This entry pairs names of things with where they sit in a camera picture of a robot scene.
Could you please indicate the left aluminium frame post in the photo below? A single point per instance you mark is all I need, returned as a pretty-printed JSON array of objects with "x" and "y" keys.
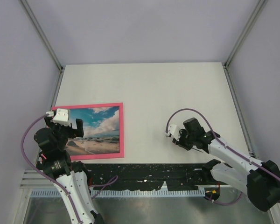
[{"x": 31, "y": 16}]

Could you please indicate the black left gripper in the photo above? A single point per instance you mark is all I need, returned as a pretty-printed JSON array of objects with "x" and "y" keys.
[{"x": 52, "y": 125}]

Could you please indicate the aluminium frame post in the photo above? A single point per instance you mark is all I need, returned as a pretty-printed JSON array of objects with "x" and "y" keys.
[
  {"x": 245, "y": 32},
  {"x": 31, "y": 16}
]

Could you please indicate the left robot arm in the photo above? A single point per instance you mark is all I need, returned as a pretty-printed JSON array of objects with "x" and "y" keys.
[{"x": 71, "y": 179}]

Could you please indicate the beach photo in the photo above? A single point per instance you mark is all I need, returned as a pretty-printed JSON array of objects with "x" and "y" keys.
[{"x": 101, "y": 131}]

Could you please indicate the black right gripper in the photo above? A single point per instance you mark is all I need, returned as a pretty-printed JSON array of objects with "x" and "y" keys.
[{"x": 179, "y": 142}]

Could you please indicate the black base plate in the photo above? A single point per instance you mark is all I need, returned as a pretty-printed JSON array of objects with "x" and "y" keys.
[{"x": 149, "y": 177}]

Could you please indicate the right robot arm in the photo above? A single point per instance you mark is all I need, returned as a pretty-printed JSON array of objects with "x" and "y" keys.
[{"x": 259, "y": 180}]

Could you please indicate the pink picture frame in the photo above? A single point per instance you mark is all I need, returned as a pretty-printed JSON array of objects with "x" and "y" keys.
[{"x": 102, "y": 156}]

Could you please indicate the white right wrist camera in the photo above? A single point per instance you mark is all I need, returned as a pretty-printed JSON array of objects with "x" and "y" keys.
[{"x": 172, "y": 130}]

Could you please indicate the right aluminium frame post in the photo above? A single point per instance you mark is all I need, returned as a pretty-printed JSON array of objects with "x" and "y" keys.
[{"x": 245, "y": 32}]

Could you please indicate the slotted cable duct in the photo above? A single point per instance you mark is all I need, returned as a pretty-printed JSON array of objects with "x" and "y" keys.
[{"x": 52, "y": 193}]

